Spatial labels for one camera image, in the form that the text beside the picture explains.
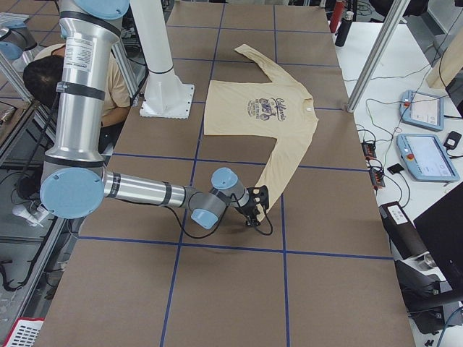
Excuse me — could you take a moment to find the blue teach pendant near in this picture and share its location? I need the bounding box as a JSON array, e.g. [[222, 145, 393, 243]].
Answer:
[[396, 134, 460, 182]]

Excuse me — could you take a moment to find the red bottle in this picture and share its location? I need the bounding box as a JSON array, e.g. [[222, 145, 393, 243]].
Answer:
[[329, 0, 344, 33]]

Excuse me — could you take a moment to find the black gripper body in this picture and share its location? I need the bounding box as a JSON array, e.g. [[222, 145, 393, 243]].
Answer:
[[237, 187, 261, 221]]

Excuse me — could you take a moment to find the red white plastic basket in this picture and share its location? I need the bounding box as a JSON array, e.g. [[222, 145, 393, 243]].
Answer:
[[3, 317, 44, 347]]

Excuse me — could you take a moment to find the beige long sleeve graphic shirt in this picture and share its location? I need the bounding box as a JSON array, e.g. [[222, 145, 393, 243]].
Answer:
[[204, 44, 318, 205]]

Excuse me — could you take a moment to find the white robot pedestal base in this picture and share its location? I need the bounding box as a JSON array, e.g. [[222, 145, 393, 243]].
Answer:
[[130, 0, 195, 119]]

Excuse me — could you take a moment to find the aluminium frame post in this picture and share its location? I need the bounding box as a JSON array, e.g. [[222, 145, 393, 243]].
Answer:
[[346, 0, 410, 113]]

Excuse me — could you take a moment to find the brown paper roll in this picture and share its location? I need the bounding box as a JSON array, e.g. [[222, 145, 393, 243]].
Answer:
[[378, 202, 427, 259]]

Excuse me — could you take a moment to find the orange black electronics box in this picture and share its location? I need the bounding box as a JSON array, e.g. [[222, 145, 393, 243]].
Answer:
[[361, 142, 377, 160]]

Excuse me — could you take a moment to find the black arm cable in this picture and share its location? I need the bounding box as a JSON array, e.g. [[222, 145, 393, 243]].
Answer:
[[164, 193, 274, 239]]

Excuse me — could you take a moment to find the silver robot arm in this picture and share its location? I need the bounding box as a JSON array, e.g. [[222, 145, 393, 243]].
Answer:
[[40, 1, 268, 229]]

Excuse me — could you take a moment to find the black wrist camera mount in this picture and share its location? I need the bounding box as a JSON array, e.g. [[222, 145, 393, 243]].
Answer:
[[250, 185, 269, 211]]

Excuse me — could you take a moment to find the black power adapter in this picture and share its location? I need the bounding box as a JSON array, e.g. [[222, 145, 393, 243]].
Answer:
[[443, 131, 462, 150]]

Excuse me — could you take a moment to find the blue teach pendant far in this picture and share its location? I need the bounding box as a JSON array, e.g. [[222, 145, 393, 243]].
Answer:
[[399, 90, 444, 132]]

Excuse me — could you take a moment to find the black monitor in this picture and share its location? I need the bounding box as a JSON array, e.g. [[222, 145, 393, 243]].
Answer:
[[414, 184, 462, 289]]

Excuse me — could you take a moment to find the blue teach pendant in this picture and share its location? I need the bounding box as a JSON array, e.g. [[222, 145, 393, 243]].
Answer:
[[396, 134, 460, 182], [399, 90, 444, 132]]

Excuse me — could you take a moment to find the black water bottle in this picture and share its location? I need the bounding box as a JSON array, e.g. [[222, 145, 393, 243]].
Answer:
[[334, 11, 354, 47]]

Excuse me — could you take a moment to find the seated person in beige shirt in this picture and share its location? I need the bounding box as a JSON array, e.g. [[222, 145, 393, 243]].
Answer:
[[22, 43, 131, 128]]

